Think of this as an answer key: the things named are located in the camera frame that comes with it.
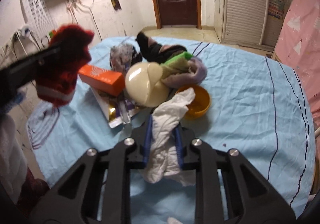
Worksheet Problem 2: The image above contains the black pink garment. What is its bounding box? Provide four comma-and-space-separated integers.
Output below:
136, 31, 187, 64

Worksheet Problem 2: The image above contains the eye chart poster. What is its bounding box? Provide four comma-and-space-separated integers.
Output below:
21, 0, 56, 46

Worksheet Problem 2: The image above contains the pink tree-print curtain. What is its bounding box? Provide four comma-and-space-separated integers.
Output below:
274, 0, 320, 128

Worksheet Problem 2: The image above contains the orange plastic bowl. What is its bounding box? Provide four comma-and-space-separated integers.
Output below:
176, 85, 211, 120

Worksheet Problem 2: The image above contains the orange carton box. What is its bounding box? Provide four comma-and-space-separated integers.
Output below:
78, 65, 125, 97

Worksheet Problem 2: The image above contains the cream round ball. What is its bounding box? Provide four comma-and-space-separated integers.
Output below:
125, 62, 170, 107

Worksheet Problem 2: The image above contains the green sponge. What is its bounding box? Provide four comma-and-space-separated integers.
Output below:
161, 51, 194, 67

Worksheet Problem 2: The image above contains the light blue bed sheet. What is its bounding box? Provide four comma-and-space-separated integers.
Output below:
26, 37, 316, 216

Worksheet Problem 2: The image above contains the white tissue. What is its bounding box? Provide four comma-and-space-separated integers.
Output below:
140, 88, 196, 187

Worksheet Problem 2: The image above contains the left white gloved hand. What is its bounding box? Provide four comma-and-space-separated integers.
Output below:
0, 114, 28, 204

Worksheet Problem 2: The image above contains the white louvered wardrobe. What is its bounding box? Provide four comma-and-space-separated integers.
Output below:
222, 0, 268, 45

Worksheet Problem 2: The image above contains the purple knitted cloth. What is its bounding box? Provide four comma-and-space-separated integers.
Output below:
161, 58, 208, 89

